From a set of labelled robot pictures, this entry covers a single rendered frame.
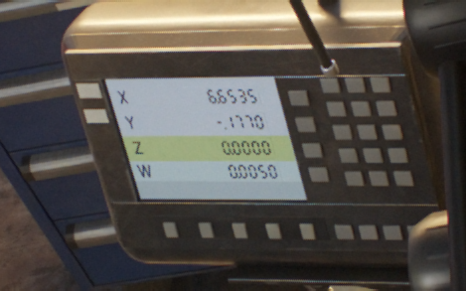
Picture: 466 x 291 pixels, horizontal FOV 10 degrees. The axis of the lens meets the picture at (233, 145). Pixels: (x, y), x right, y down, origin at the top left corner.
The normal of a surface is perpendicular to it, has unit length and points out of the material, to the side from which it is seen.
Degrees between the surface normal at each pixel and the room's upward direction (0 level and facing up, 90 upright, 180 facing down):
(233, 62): 70
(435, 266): 31
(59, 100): 90
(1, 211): 0
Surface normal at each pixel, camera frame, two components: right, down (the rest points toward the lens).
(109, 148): -0.39, 0.51
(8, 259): -0.36, -0.63
